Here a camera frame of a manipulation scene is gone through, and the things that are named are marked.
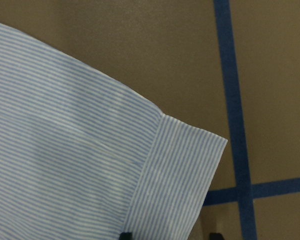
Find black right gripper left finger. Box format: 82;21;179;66
119;232;133;240

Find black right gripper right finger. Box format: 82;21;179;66
209;232;224;240

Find blue white striped shirt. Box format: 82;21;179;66
0;23;227;240

